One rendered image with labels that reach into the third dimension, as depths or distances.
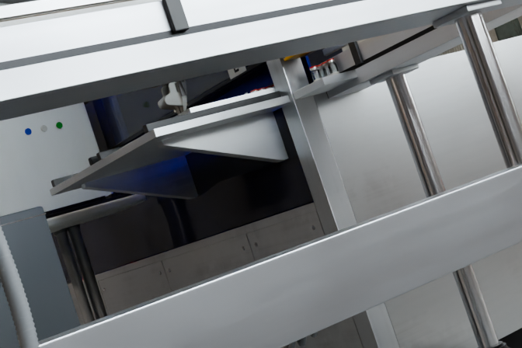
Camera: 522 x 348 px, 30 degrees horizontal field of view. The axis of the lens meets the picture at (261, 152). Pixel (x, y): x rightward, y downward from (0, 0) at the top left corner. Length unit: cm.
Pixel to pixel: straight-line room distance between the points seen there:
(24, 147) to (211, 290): 196
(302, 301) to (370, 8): 48
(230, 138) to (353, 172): 33
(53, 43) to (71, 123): 206
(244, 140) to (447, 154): 60
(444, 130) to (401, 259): 128
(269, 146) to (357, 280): 110
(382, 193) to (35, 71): 147
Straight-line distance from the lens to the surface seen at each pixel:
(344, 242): 144
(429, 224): 156
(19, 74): 124
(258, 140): 249
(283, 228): 263
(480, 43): 177
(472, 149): 281
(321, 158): 246
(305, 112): 247
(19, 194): 316
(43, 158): 323
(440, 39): 221
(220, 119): 235
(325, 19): 150
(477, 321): 242
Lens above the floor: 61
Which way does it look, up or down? 4 degrees up
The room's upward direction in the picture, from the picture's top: 19 degrees counter-clockwise
